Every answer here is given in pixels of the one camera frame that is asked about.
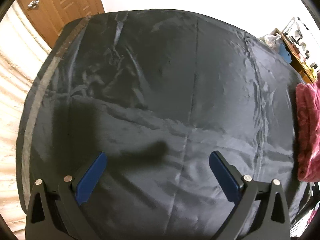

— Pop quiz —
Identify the brown wooden door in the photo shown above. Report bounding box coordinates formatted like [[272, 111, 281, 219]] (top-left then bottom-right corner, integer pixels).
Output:
[[16, 0, 105, 49]]

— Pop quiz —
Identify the beige curtain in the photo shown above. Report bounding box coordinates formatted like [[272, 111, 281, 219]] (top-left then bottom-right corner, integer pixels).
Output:
[[0, 0, 54, 230]]

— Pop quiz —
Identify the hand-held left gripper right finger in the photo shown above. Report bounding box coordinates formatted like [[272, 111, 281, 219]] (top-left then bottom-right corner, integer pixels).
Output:
[[209, 151, 297, 240]]

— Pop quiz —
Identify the pink fleece garment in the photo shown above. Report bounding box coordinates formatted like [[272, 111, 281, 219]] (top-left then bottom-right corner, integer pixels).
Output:
[[295, 81, 320, 182]]

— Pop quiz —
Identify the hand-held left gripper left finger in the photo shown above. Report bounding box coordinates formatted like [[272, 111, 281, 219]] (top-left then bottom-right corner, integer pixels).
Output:
[[25, 151, 108, 240]]

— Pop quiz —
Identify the wooden desk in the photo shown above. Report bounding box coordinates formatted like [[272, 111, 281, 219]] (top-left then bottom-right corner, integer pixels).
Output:
[[272, 27, 320, 84]]

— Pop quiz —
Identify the clear plastic bag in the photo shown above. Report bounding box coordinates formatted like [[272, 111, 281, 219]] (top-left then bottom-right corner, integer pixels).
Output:
[[262, 34, 282, 49]]

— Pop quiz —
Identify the dark grey bed sheet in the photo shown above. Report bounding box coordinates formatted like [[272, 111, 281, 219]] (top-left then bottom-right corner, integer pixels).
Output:
[[15, 9, 315, 240]]

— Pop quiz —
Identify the metal frame stand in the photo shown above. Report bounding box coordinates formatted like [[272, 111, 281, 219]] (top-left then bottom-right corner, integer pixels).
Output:
[[284, 17, 308, 45]]

